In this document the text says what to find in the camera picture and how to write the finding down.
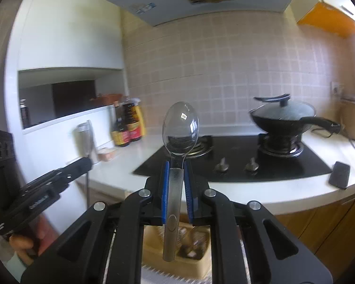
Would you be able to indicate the wooden base cabinet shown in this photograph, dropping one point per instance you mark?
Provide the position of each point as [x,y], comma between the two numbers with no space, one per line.
[328,230]

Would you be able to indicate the orange wall cabinet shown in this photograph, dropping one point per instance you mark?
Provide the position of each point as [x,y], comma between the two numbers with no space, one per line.
[331,20]

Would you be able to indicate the black smartphone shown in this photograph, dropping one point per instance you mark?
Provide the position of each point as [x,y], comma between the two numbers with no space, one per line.
[339,175]

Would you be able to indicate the metal stove knob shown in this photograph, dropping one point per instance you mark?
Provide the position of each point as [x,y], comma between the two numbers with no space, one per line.
[221,166]
[251,165]

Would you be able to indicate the person's left forearm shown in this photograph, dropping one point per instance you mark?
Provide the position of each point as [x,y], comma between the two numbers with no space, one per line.
[14,267]

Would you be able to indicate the small pink container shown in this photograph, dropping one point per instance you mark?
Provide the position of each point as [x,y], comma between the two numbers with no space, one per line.
[106,154]

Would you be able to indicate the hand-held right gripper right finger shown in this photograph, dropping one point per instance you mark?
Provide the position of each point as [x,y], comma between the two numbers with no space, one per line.
[188,192]

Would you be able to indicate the dark pump bottle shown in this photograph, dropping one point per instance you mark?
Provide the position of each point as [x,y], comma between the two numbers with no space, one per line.
[23,114]

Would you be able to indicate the beige rice cooker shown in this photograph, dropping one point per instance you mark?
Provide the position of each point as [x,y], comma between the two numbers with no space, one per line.
[353,118]

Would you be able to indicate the grey wok lid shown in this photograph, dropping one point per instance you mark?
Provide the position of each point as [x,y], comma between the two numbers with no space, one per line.
[284,109]

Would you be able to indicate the white wall socket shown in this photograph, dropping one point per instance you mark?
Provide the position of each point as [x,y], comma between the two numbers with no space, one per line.
[337,88]

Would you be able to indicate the dark soy sauce bottle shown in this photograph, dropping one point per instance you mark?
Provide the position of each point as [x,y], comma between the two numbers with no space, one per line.
[120,133]

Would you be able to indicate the black wok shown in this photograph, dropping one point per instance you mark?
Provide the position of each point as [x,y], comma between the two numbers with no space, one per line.
[284,124]

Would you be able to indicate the brown wicker basket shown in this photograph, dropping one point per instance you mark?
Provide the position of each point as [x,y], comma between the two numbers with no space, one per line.
[106,98]

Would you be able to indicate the silver spoon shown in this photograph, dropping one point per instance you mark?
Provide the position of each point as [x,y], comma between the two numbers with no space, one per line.
[180,124]

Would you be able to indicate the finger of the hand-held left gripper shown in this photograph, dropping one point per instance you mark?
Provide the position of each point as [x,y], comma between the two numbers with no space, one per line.
[74,168]

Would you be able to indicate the red label sauce bottle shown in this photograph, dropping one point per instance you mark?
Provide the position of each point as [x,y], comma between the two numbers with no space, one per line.
[133,127]

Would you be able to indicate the silver thermos flask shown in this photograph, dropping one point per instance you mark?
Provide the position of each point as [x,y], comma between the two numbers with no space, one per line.
[82,139]

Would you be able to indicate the dark wooden cabinet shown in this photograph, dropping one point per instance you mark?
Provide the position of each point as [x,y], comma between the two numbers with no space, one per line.
[72,97]

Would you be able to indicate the beige plastic utensil basket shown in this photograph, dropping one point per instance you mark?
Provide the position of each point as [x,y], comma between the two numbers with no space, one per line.
[153,251]

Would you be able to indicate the black glass gas stove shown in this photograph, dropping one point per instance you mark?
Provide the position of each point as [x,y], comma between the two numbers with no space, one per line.
[239,153]

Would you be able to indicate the yellow bottle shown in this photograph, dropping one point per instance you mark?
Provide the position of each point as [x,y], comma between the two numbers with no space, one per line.
[142,121]

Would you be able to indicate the black burner grate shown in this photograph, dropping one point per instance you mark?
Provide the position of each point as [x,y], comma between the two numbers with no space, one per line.
[279,146]
[204,148]

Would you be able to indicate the person's left hand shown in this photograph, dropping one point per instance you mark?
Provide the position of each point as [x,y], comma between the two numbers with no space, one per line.
[38,236]

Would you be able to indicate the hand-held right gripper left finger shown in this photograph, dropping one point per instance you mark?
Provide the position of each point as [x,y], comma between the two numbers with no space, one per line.
[165,192]

